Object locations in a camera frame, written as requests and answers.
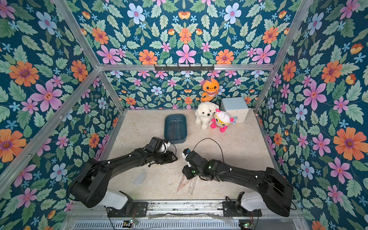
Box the light blue small cabinet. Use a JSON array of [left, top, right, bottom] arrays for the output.
[[220, 97, 250, 124]]

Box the clear short ruler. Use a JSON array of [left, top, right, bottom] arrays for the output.
[[188, 177, 198, 195]]

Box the orange dinosaur plush toy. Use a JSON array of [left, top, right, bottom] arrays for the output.
[[201, 78, 220, 103]]

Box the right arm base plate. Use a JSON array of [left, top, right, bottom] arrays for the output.
[[222, 200, 262, 218]]

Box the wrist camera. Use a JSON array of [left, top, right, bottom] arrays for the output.
[[144, 137, 171, 153], [182, 148, 193, 168]]

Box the teal plastic storage box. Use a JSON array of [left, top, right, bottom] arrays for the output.
[[164, 114, 188, 144]]

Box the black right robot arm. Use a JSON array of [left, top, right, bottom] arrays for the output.
[[182, 149, 293, 217]]

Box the white dog plush toy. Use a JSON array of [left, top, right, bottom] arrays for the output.
[[195, 102, 219, 130]]

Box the clear protractor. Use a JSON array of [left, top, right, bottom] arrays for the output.
[[132, 171, 147, 185]]

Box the black hook rail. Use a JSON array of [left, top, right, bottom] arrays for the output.
[[153, 64, 215, 72]]

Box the pink set square triangle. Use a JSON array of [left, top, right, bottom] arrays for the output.
[[176, 175, 191, 193]]

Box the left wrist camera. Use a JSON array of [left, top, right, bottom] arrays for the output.
[[144, 137, 171, 153]]

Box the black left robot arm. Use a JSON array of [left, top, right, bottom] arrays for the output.
[[67, 148, 178, 210]]

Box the pink white doll plush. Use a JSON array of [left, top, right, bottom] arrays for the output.
[[210, 109, 236, 133]]

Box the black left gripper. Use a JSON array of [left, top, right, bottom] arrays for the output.
[[152, 150, 179, 164]]

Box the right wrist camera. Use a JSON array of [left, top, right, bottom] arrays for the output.
[[182, 148, 193, 168]]

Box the clear stencil ruler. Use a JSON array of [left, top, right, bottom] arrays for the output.
[[176, 121, 185, 140]]

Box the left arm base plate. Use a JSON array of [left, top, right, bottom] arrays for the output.
[[107, 201, 148, 218]]

